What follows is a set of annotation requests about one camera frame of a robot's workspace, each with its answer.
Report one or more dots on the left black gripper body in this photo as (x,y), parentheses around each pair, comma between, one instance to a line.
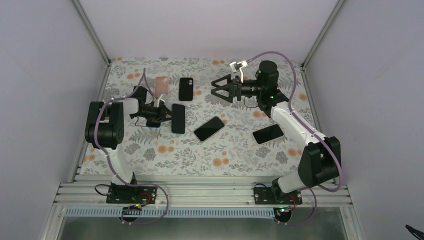
(155,116)

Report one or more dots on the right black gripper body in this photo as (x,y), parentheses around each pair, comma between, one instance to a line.
(237,92)

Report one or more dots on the teal phone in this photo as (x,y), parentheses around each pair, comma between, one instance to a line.
(178,119)

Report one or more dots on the pink phone case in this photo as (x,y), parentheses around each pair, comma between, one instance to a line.
(161,86)

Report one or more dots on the black phone case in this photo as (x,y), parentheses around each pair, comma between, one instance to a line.
(186,89)

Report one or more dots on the blue phone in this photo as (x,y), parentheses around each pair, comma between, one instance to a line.
(152,124)

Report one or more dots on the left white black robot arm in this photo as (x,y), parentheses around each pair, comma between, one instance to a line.
(105,129)

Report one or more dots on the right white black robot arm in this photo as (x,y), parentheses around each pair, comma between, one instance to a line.
(320,159)

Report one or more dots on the phone in beige case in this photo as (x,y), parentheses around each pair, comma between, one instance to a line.
(268,134)

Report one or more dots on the floral patterned table mat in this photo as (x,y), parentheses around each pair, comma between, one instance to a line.
(232,151)

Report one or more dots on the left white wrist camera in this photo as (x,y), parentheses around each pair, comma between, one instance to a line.
(160,100)

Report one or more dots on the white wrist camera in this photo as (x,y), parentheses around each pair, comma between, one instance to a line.
(160,100)
(237,67)

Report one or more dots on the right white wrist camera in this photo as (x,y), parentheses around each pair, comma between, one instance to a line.
(237,67)

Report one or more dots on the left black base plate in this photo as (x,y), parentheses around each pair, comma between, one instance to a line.
(123,194)

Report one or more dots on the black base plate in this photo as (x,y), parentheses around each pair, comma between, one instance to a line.
(264,195)
(123,194)

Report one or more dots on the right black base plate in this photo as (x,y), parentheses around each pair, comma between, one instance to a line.
(264,195)

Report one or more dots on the aluminium rail frame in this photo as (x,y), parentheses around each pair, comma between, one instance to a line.
(193,196)

